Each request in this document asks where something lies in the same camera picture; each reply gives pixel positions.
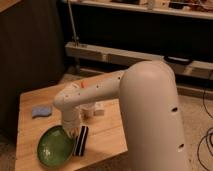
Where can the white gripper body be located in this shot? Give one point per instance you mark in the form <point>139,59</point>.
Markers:
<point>71,127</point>

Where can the green ceramic bowl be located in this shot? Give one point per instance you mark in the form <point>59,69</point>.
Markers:
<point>55,147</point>

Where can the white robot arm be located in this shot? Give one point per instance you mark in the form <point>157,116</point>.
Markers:
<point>149,107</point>

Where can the clear plastic cup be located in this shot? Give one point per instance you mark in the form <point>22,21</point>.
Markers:
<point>87,110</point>

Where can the black striped rectangular block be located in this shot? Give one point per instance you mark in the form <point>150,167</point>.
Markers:
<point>81,141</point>

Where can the small white block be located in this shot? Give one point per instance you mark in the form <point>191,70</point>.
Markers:
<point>99,109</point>

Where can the small orange object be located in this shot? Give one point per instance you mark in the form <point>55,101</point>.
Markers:
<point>83,84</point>

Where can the wooden table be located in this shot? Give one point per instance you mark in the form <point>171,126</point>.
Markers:
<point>105,138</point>

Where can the dark curtain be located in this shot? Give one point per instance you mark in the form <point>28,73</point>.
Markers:
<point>31,55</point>

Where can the white metal shelf rack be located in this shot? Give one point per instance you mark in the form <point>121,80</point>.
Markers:
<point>125,34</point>

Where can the black handle on rack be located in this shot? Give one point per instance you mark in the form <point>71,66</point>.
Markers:
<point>178,60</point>

